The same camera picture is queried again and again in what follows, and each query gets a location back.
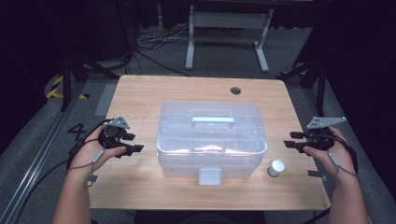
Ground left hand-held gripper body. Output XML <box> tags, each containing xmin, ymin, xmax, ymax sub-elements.
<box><xmin>98</xmin><ymin>116</ymin><xmax>132</xmax><ymax>153</ymax></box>

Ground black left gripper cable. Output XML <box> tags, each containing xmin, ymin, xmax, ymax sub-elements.
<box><xmin>13</xmin><ymin>119</ymin><xmax>113</xmax><ymax>224</ymax></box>

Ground grey left wrist strap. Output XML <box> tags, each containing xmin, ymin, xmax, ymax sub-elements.
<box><xmin>64</xmin><ymin>148</ymin><xmax>106</xmax><ymax>175</ymax></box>

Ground bundle of floor cables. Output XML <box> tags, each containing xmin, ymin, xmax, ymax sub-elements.
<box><xmin>133</xmin><ymin>23</ymin><xmax>191</xmax><ymax>77</ymax></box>

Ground black tripod stand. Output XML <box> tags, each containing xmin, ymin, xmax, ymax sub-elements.
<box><xmin>276</xmin><ymin>58</ymin><xmax>329</xmax><ymax>117</ymax></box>
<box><xmin>60</xmin><ymin>52</ymin><xmax>121</xmax><ymax>112</ymax></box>

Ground clear plastic storage box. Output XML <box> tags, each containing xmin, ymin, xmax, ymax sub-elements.
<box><xmin>156</xmin><ymin>101</ymin><xmax>269</xmax><ymax>187</ymax></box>

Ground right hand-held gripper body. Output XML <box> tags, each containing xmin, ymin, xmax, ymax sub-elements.
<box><xmin>305</xmin><ymin>116</ymin><xmax>347</xmax><ymax>152</ymax></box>

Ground grey right wrist strap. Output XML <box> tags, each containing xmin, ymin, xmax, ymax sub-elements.
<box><xmin>328</xmin><ymin>150</ymin><xmax>359</xmax><ymax>182</ymax></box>

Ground person's right hand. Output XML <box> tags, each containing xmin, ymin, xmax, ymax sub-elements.
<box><xmin>303</xmin><ymin>125</ymin><xmax>358</xmax><ymax>182</ymax></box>

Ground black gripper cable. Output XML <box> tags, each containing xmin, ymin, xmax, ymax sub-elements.
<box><xmin>13</xmin><ymin>119</ymin><xmax>113</xmax><ymax>224</ymax></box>
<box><xmin>310</xmin><ymin>133</ymin><xmax>360</xmax><ymax>224</ymax></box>

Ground grey wrist strap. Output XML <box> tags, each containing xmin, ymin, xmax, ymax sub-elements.
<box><xmin>64</xmin><ymin>148</ymin><xmax>106</xmax><ymax>175</ymax></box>
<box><xmin>328</xmin><ymin>150</ymin><xmax>359</xmax><ymax>182</ymax></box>

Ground grey table edge bracket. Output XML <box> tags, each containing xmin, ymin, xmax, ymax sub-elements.
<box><xmin>87</xmin><ymin>174</ymin><xmax>100</xmax><ymax>188</ymax></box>
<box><xmin>307</xmin><ymin>169</ymin><xmax>329</xmax><ymax>183</ymax></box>

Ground small white bottle green label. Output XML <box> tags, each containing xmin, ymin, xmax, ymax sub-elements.
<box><xmin>266</xmin><ymin>159</ymin><xmax>286</xmax><ymax>178</ymax></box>

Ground yellow black floor tape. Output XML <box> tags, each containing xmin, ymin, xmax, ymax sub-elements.
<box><xmin>45</xmin><ymin>75</ymin><xmax>90</xmax><ymax>101</ymax></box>

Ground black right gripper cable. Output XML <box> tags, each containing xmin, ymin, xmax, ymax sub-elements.
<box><xmin>310</xmin><ymin>133</ymin><xmax>360</xmax><ymax>224</ymax></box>

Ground person's left hand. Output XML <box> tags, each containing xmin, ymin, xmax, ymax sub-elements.
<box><xmin>66</xmin><ymin>123</ymin><xmax>128</xmax><ymax>182</ymax></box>

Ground grey metal stand frame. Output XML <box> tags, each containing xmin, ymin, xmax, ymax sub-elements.
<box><xmin>185</xmin><ymin>4</ymin><xmax>275</xmax><ymax>74</ymax></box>

